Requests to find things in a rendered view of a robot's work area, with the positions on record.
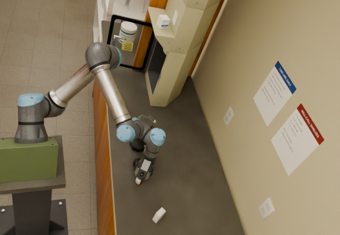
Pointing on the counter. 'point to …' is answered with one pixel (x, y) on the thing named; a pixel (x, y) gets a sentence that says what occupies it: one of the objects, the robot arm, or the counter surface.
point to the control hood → (160, 34)
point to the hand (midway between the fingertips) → (140, 177)
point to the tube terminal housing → (180, 47)
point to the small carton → (163, 21)
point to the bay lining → (157, 59)
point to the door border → (148, 44)
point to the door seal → (135, 23)
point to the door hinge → (151, 54)
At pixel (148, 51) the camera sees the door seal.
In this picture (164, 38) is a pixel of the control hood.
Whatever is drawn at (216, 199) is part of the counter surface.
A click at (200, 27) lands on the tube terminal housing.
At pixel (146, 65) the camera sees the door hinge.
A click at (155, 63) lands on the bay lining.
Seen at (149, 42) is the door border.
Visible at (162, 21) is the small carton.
